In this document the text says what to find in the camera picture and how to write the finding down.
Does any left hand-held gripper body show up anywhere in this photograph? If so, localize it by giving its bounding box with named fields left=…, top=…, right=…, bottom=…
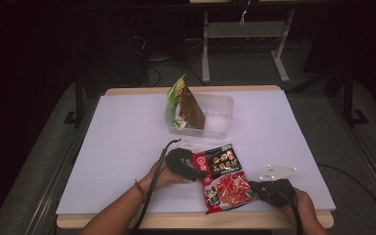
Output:
left=164, top=138, right=197, bottom=174

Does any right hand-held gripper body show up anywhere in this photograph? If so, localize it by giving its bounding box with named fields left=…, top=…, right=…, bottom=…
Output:
left=258, top=164, right=298, bottom=209

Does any red and black soup packet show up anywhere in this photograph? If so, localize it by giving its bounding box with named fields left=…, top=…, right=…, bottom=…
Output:
left=191, top=143, right=259, bottom=215

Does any green and brown food packet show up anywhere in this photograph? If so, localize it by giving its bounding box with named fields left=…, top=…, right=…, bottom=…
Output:
left=166, top=73, right=207, bottom=130

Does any clear plastic container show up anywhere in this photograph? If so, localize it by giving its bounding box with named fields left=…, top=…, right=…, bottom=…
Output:
left=164, top=92, right=234, bottom=140

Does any person's left hand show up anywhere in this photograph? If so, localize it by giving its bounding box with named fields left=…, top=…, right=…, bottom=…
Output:
left=140, top=160, right=190, bottom=194

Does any person's right hand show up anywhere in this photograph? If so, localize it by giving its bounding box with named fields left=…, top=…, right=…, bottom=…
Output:
left=280, top=189, right=317, bottom=226

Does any white table cover sheet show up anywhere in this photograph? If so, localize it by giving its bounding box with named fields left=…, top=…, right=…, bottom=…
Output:
left=56, top=90, right=337, bottom=214

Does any black metal stand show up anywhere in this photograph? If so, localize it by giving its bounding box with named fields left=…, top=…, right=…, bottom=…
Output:
left=342, top=69, right=370, bottom=126
left=63, top=72, right=86, bottom=127

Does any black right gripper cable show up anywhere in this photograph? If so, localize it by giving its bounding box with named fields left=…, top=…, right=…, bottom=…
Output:
left=273, top=189, right=304, bottom=235

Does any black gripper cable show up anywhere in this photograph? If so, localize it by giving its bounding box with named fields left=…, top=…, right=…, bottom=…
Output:
left=131, top=138, right=182, bottom=235
left=273, top=189, right=304, bottom=235

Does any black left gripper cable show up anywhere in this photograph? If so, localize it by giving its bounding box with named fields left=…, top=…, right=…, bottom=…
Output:
left=131, top=138, right=182, bottom=235

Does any red wrist bracelet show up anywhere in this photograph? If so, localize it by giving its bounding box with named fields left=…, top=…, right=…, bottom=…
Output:
left=134, top=178, right=146, bottom=204

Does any black floor cable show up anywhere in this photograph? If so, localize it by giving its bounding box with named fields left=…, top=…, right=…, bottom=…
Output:
left=145, top=63, right=208, bottom=88
left=317, top=162, right=376, bottom=235

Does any metal rail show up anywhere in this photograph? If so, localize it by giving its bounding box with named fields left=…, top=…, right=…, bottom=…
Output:
left=329, top=97, right=376, bottom=210
left=23, top=97, right=101, bottom=235

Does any grey metal desk frame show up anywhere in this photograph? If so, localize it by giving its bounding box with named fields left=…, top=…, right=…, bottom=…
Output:
left=202, top=9, right=297, bottom=84

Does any white hanging cable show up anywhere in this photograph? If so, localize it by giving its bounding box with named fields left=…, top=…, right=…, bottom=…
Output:
left=239, top=0, right=253, bottom=25

